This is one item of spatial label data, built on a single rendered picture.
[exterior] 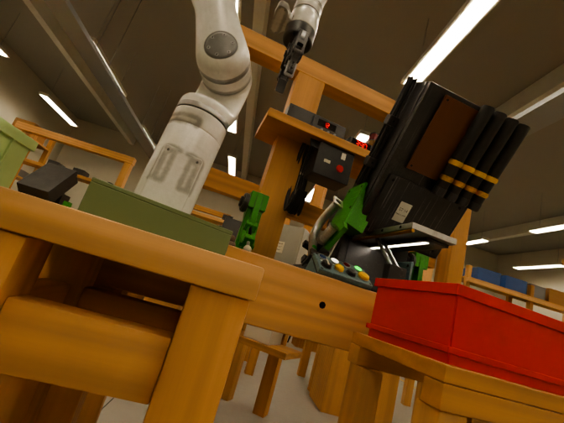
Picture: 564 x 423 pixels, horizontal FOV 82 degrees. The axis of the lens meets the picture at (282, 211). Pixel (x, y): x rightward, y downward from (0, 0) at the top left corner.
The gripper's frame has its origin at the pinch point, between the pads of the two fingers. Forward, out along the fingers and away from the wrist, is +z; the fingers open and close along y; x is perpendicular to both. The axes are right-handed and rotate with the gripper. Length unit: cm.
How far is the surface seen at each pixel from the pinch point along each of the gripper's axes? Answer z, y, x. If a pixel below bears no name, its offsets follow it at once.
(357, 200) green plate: 9.9, 28.0, -39.3
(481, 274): -82, 366, -460
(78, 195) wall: -79, 1117, 386
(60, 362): 60, -26, 16
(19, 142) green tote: 36, -5, 39
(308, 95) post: -45, 65, -21
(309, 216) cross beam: 8, 74, -40
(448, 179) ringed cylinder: -2, 13, -61
